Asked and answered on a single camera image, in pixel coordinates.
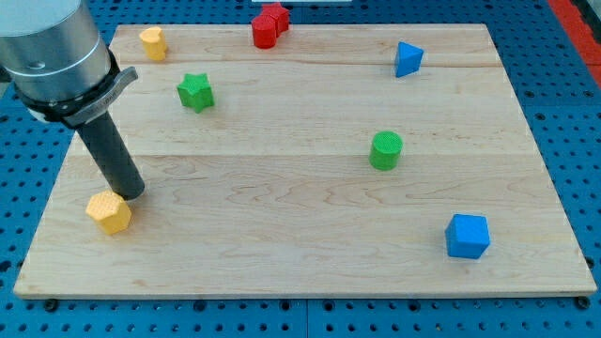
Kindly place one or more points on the yellow hexagon block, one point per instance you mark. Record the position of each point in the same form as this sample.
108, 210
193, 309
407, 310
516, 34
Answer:
109, 211

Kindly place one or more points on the blue cube block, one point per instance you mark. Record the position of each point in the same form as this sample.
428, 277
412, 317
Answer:
467, 236

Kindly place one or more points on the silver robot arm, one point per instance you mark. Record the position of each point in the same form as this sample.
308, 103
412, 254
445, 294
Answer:
62, 69

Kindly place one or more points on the red star block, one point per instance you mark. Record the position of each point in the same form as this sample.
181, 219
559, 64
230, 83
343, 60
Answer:
279, 14

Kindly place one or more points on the wooden board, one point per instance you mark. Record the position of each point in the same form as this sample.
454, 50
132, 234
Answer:
269, 193

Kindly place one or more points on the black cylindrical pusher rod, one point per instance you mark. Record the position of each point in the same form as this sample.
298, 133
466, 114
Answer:
107, 148

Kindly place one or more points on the blue triangle block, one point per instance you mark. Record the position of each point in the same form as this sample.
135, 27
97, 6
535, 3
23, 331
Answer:
408, 59

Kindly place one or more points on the red cylinder block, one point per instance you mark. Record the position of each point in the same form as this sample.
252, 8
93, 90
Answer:
264, 29

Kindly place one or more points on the yellow heart block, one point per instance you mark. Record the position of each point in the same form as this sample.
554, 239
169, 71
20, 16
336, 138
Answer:
154, 43

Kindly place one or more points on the green star block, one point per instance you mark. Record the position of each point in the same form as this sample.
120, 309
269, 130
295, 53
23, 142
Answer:
195, 92

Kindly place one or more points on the green cylinder block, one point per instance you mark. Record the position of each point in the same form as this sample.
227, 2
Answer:
385, 150

